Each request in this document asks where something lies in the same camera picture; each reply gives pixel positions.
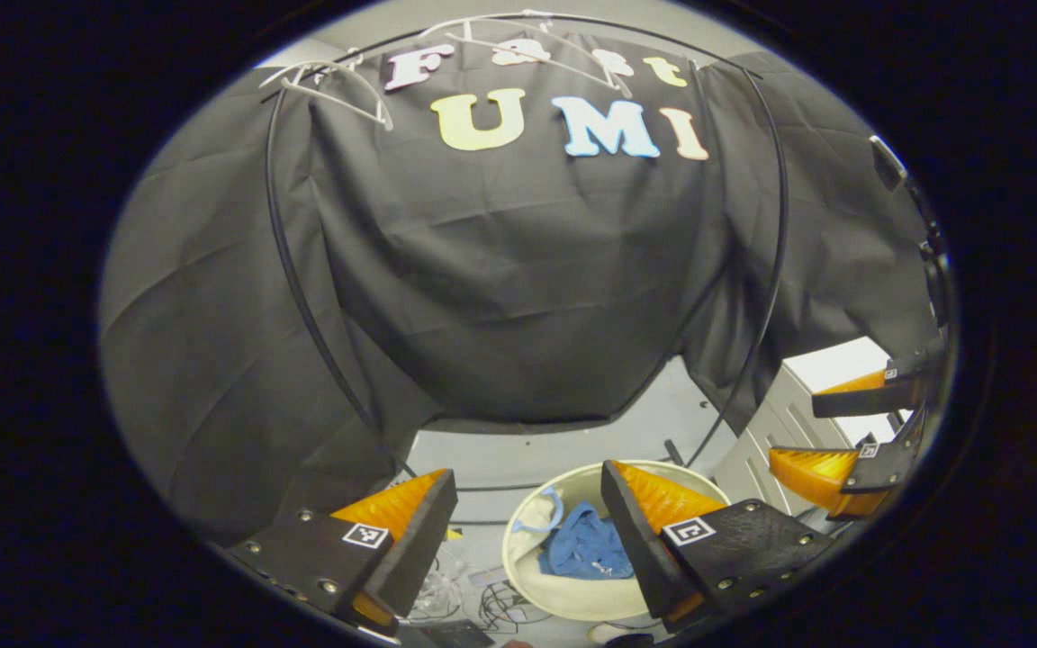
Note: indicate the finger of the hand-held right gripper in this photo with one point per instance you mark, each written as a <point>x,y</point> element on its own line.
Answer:
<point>861,400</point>
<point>879,472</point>

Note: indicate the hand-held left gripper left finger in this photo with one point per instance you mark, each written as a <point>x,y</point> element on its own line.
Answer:
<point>415,558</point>

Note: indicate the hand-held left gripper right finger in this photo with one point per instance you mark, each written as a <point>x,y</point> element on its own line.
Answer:
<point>635,558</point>

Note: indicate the cream round laundry hamper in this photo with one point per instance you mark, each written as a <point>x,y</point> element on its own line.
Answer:
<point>572,598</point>

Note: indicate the black metal clothes rack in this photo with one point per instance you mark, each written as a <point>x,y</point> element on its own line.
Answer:
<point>785,198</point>

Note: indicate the white plastic hanger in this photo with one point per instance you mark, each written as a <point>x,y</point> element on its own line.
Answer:
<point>536,61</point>
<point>381,103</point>

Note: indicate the clear plastic bag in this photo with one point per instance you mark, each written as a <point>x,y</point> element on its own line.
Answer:
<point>437,594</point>

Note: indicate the white cabinet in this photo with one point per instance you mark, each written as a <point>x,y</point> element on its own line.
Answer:
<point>780,423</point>

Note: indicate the dark flat device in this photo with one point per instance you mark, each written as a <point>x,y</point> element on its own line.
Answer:
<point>460,634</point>

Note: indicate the black backdrop cloth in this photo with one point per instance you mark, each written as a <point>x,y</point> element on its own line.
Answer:
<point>518,270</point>

